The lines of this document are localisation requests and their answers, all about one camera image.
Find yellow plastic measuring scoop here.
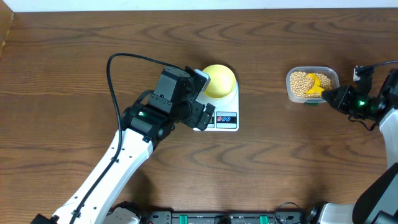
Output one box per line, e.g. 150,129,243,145
306,73,325,96

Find pale yellow bowl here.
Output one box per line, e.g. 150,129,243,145
203,64,236,98

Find clear plastic container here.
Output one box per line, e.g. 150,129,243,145
286,66,340,104

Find white digital kitchen scale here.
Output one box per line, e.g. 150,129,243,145
197,82,239,132

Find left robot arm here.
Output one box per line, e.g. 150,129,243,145
33,67,215,224

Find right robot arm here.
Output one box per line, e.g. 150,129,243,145
313,65,397,224

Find soybeans in container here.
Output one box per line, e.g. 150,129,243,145
289,72,332,98

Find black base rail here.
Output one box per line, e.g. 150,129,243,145
108,201,318,224

